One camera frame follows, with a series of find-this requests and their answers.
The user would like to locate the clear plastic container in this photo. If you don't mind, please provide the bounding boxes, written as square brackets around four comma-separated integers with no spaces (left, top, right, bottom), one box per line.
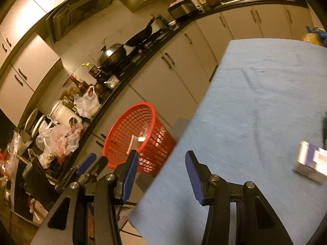
[139,122,155,143]

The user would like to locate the white and blue medicine box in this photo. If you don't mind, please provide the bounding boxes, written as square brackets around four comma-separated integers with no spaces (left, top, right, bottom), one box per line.
[292,140,327,183]

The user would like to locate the blue tablecloth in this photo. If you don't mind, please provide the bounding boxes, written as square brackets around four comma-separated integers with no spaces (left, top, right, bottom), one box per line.
[127,38,327,245]

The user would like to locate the black kitchen countertop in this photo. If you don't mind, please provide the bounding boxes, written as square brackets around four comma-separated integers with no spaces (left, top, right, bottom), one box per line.
[15,0,309,184]

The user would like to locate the green drink can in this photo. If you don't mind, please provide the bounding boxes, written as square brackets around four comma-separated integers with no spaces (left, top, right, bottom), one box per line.
[322,117,327,150]

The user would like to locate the beige cabinets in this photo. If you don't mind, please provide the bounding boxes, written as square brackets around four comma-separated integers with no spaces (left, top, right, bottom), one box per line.
[84,4,313,159]
[0,0,85,128]

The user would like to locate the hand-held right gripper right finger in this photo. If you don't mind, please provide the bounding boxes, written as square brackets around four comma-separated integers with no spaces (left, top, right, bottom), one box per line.
[185,150,294,245]

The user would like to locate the beige lower cabinets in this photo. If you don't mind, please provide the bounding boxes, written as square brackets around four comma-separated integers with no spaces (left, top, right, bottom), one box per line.
[84,4,313,159]

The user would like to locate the steel range hood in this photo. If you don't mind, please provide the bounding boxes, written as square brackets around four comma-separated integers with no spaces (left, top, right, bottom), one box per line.
[46,0,127,47]

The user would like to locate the black frying pan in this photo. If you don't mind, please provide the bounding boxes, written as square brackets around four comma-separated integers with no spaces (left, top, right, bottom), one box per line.
[124,17,156,47]

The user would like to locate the metal storage box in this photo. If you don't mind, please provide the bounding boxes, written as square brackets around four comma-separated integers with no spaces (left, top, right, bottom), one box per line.
[167,1,197,19]

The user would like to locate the crumpled clear plastic bag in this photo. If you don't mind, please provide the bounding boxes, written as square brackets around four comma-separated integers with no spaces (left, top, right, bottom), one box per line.
[5,131,26,174]

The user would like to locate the beige upper cabinets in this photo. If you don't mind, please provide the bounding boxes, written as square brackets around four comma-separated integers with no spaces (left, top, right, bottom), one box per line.
[0,0,85,128]

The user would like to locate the black appliance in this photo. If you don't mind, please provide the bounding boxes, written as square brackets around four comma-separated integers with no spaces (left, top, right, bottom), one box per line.
[14,156,59,220]

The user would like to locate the gas stove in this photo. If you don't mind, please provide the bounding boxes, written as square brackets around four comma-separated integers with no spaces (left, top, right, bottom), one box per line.
[120,28,177,67]

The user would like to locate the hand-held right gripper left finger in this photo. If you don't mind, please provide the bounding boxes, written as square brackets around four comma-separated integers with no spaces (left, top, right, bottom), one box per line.
[30,149,140,245]

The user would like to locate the white rice cooker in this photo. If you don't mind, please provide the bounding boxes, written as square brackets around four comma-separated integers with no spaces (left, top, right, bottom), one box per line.
[48,99,82,127]

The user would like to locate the white cardboard box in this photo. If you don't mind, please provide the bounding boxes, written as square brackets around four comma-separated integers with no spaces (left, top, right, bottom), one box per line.
[127,135,146,155]

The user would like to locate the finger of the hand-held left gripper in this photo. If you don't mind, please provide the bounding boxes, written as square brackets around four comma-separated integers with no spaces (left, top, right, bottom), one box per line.
[79,156,109,184]
[55,153,97,192]

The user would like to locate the dark sauce bottle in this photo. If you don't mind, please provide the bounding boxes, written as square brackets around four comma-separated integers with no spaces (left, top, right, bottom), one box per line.
[69,75,87,92]

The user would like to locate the wok with metal lid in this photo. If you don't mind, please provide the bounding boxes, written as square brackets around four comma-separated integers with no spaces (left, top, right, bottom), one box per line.
[96,38,127,68]

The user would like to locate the red plastic basket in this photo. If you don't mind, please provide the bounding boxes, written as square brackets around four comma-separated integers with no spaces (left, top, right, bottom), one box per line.
[102,102,177,175]

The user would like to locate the clear plastic bag red print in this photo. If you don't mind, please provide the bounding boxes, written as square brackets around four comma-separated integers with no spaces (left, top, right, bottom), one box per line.
[36,122,83,159]

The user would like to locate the white knotted plastic bag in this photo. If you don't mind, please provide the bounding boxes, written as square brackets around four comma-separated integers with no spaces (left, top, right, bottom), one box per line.
[74,85,101,119]

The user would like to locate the yellow and blue bag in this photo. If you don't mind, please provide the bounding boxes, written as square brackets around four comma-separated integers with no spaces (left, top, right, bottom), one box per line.
[300,26,327,47]

